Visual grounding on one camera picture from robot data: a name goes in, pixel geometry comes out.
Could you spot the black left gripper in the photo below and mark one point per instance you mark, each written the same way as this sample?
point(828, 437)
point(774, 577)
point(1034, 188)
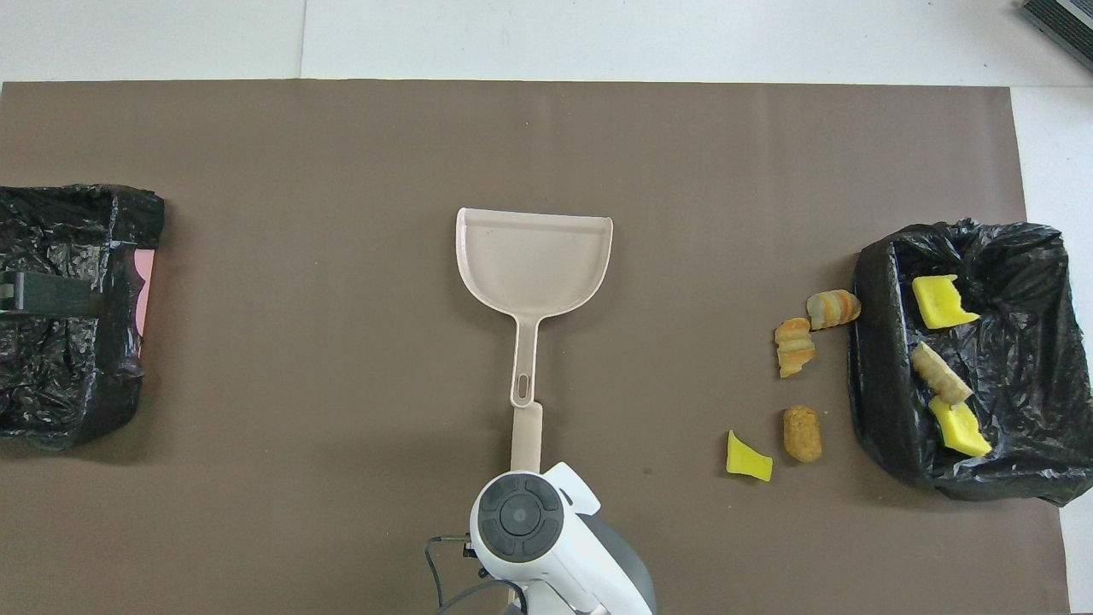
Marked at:
point(10, 292)

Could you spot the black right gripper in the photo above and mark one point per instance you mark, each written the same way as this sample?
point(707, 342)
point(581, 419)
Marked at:
point(469, 547)

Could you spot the beige hand brush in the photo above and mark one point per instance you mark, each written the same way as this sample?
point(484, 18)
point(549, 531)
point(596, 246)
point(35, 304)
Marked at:
point(527, 436)

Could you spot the beige plastic dustpan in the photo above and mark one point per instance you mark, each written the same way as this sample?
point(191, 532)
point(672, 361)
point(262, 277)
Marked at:
point(534, 265)

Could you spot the orange croissant toy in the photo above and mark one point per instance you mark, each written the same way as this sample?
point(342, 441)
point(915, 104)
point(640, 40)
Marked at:
point(794, 346)

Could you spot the striped beige croissant toy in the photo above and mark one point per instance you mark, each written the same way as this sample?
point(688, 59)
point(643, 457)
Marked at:
point(832, 309)

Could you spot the beige foam chunk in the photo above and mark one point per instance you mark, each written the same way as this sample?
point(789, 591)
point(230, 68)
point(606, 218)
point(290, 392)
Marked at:
point(935, 371)

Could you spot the green and yellow sponge piece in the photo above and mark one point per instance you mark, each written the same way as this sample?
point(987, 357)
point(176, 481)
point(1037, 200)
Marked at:
point(961, 431)

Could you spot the notched yellow sponge piece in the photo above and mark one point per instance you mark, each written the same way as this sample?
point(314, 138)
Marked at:
point(935, 303)

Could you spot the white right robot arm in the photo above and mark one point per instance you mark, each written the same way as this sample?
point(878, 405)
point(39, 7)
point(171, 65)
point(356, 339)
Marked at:
point(564, 555)

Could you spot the black bagged pink bin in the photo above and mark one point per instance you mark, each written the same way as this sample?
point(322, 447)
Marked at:
point(51, 376)

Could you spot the yellow sponge wedge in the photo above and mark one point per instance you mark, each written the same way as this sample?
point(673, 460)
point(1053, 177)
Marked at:
point(747, 461)

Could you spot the brown bread nugget toy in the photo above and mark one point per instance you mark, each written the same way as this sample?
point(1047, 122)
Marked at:
point(803, 434)

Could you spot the brown table mat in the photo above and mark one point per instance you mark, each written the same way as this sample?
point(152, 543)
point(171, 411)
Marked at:
point(598, 137)

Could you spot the grey ribbed device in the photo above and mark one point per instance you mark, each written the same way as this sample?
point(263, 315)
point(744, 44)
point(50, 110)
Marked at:
point(1067, 21)

